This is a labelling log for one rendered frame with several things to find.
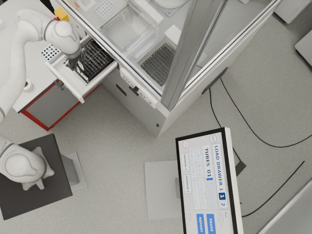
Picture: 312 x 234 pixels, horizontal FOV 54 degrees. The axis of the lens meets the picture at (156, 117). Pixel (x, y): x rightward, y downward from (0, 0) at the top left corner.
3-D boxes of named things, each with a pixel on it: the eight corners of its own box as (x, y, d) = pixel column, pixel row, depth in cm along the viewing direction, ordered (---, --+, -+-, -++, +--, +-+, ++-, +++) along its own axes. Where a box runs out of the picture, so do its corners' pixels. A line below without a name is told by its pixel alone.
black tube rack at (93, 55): (87, 85, 181) (86, 81, 174) (68, 65, 183) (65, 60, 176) (115, 61, 186) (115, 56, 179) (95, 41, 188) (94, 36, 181)
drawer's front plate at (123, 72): (154, 109, 182) (155, 104, 172) (120, 75, 185) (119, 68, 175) (156, 107, 183) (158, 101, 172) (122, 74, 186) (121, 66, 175)
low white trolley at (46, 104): (50, 135, 255) (16, 112, 181) (1, 84, 262) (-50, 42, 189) (102, 89, 268) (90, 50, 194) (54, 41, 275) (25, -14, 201)
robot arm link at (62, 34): (85, 40, 142) (60, 28, 142) (80, 22, 127) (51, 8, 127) (74, 59, 139) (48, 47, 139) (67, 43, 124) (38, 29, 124)
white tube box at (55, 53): (49, 64, 190) (47, 61, 186) (40, 55, 191) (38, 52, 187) (65, 52, 193) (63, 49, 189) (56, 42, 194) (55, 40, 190)
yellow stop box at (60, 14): (63, 26, 188) (61, 20, 181) (55, 18, 189) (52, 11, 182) (69, 21, 189) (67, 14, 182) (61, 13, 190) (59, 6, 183)
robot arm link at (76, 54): (55, 44, 140) (58, 50, 146) (68, 58, 139) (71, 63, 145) (70, 32, 142) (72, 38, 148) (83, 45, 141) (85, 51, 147)
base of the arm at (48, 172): (28, 198, 167) (25, 198, 162) (9, 162, 170) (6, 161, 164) (59, 179, 171) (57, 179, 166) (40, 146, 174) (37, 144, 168)
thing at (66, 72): (82, 99, 179) (81, 95, 173) (53, 69, 182) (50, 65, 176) (132, 55, 188) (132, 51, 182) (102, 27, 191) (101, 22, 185)
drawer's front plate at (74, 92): (82, 103, 180) (79, 98, 169) (49, 70, 183) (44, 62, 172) (84, 101, 180) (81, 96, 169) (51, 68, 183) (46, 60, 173)
